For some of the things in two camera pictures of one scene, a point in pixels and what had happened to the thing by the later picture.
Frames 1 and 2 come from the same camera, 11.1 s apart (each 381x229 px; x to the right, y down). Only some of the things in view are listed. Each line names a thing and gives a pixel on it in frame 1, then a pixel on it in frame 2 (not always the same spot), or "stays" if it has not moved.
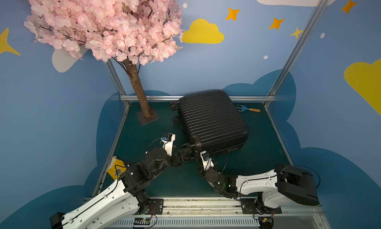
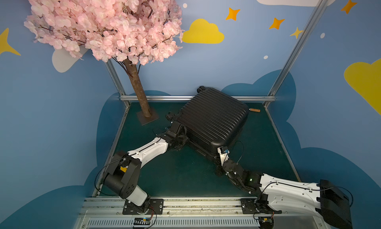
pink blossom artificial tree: [136, 27] stays
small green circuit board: [142, 221] stays
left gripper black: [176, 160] -> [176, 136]
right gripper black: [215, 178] -> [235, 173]
